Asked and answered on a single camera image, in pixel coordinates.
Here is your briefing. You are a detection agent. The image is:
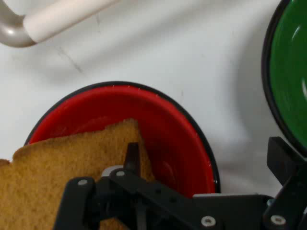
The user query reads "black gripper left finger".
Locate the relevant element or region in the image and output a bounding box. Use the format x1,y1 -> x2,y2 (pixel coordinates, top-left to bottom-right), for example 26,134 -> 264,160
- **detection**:
52,142 -> 202,230

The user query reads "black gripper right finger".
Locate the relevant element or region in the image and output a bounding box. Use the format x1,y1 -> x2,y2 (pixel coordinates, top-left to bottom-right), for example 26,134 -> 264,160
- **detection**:
262,136 -> 307,230

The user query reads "cream oven door with handle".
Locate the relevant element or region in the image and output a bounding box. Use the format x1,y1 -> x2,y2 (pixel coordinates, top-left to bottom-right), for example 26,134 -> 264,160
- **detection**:
0,0 -> 120,48

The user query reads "red enamel bowl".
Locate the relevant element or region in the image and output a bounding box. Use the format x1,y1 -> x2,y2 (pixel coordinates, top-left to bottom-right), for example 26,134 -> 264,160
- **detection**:
24,80 -> 221,199

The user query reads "brown bread slice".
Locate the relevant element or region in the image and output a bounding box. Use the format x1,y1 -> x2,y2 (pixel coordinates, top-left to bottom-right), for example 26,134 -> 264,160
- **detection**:
0,117 -> 156,230

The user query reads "green enamel bowl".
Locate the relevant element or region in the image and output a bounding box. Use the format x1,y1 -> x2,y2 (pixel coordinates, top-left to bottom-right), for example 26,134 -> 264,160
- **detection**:
261,0 -> 307,159

